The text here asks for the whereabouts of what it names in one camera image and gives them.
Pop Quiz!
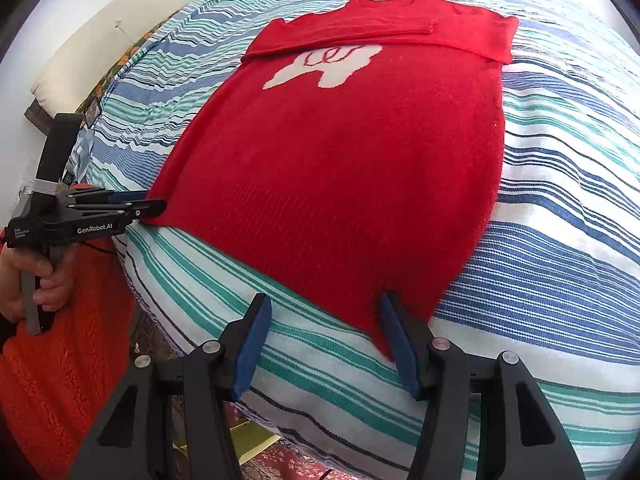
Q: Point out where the person's orange fleece garment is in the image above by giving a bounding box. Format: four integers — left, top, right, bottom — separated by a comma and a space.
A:
0, 185, 136, 480

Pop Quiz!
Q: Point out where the orange floral cloth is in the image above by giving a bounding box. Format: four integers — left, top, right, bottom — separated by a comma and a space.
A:
75, 7, 186, 116

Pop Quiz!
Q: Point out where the red knit sweater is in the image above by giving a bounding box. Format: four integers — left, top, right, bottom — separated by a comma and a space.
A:
142, 0, 521, 361

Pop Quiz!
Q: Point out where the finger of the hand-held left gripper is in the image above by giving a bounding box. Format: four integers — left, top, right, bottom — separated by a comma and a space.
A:
67, 187, 151, 207
70, 199, 168, 224

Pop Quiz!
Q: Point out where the striped bed cover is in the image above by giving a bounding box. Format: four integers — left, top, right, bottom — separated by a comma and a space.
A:
75, 0, 640, 480

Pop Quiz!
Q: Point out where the yellow-green flat object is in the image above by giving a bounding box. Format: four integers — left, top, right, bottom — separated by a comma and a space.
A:
172, 420, 282, 466

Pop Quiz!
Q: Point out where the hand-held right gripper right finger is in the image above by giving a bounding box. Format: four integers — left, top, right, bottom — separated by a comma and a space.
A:
376, 290, 587, 480

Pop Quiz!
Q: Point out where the beige headboard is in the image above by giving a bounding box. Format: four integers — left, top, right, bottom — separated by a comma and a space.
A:
30, 0, 281, 111

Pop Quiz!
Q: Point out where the dark wooden bed frame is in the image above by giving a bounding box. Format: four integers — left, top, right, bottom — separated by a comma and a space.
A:
24, 97, 58, 133

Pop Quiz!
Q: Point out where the person's left hand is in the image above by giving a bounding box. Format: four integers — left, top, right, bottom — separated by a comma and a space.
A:
0, 247, 76, 323

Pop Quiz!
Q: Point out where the patterned rug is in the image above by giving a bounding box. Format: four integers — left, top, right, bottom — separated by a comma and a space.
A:
130, 310, 341, 480

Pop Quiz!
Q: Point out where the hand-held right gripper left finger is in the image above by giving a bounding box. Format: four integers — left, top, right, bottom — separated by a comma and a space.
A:
67, 292, 273, 480

